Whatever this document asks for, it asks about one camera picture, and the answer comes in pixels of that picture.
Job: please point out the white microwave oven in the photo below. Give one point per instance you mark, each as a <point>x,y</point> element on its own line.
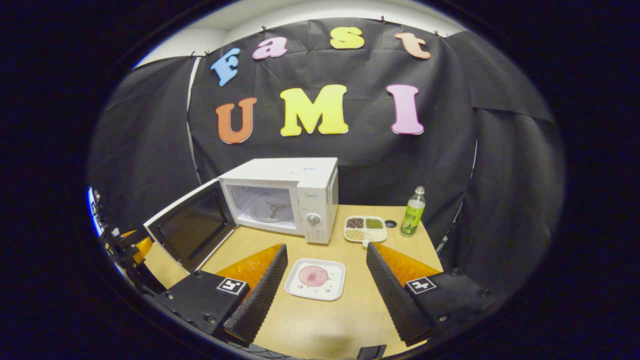
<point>280,172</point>

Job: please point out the white square plate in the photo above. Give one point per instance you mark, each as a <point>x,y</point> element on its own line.
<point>332,289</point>

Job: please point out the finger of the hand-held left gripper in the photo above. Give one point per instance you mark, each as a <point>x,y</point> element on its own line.
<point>144,248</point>

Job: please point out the pink ham slice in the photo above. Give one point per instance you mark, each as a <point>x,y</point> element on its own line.
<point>313,276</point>

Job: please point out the green label drink bottle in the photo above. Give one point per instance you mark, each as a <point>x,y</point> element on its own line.
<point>412,217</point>

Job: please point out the small black round cap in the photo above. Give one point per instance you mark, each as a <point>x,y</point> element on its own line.
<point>391,223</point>

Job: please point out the black backdrop cloth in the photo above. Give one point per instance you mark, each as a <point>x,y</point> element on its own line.
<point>375,160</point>

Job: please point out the white divided dish with beans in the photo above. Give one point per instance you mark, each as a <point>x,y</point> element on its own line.
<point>380,235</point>

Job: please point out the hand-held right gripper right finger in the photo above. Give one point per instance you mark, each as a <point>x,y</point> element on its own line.
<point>395,300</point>

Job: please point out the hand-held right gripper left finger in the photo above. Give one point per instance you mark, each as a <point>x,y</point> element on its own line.
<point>260,300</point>

